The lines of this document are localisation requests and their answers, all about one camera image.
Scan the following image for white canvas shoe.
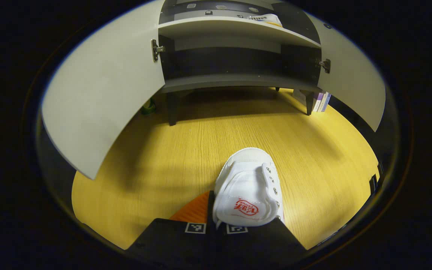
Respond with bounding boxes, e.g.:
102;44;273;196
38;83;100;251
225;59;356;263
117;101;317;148
248;14;284;28
213;147;285;228

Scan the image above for purple white books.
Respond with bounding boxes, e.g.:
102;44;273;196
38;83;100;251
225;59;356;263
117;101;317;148
312;92;332;113

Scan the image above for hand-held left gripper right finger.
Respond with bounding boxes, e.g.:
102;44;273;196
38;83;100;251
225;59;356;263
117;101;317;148
216;220;309;263

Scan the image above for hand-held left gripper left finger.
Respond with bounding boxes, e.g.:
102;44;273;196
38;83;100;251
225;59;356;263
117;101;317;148
126;190;217;260

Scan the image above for white cabinet door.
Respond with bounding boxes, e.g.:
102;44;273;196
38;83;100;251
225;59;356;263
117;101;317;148
42;0;166;180
306;13;386;132

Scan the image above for green drink bottle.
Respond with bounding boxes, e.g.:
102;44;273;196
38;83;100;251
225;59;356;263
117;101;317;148
141;98;157;115

